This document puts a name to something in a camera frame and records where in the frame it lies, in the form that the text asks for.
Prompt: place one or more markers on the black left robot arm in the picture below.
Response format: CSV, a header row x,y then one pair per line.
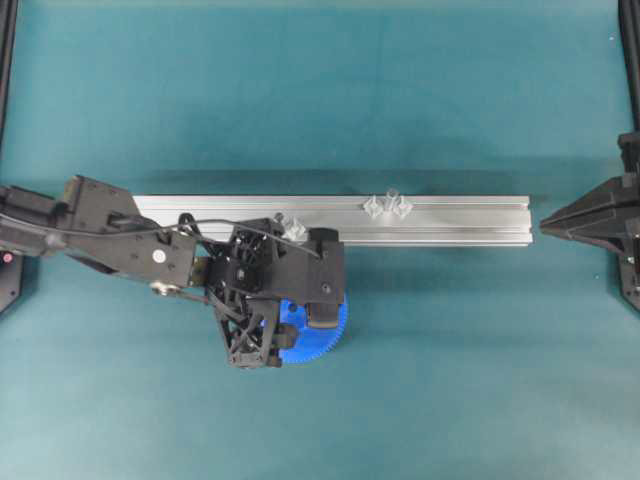
x,y
101,226

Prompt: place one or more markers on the large blue plastic gear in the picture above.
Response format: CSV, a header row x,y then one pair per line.
x,y
311,343

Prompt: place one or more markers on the black frame post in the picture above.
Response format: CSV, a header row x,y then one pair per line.
x,y
8,21
628,20

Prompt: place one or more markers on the long aluminium extrusion rail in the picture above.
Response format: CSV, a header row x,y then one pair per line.
x,y
435,221

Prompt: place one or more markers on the black left frame post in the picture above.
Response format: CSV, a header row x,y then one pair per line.
x,y
8,21

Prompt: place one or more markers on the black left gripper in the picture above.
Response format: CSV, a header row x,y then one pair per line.
x,y
247,276

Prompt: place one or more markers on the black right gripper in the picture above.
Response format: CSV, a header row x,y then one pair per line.
x,y
620,194

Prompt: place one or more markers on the clear bracket beside tall shaft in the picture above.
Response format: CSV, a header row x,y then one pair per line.
x,y
372,207

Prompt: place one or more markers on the black right frame post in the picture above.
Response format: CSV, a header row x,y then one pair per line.
x,y
628,20

